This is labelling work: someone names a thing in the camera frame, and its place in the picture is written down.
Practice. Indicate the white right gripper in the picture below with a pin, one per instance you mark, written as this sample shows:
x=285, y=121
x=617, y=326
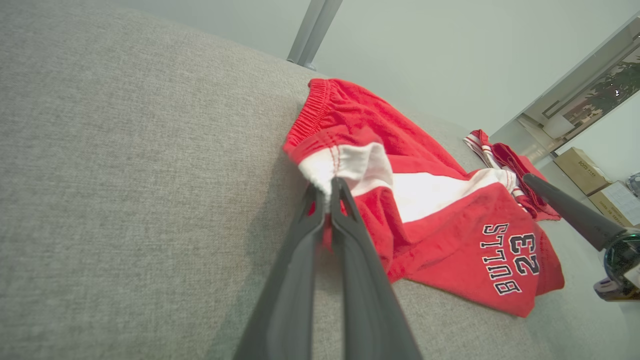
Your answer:
x=622, y=260

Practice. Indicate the red Bulls jersey white sleeves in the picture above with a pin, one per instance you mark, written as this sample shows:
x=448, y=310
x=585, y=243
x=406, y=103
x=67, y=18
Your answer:
x=510, y=160

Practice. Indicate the cardboard box with white label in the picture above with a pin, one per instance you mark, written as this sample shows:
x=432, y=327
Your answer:
x=617, y=202

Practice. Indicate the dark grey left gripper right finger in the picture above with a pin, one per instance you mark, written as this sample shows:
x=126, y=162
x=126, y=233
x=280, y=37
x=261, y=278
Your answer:
x=365, y=300

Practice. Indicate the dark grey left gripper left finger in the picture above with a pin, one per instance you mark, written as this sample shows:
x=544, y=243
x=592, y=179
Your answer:
x=290, y=290

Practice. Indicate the red Bulls shorts white stripe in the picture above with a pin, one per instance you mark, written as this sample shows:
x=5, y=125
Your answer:
x=450, y=240

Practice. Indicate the brown cardboard box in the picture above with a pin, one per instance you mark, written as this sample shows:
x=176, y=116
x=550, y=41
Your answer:
x=580, y=170

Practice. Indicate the grey metal post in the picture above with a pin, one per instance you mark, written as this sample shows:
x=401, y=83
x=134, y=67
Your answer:
x=315, y=30

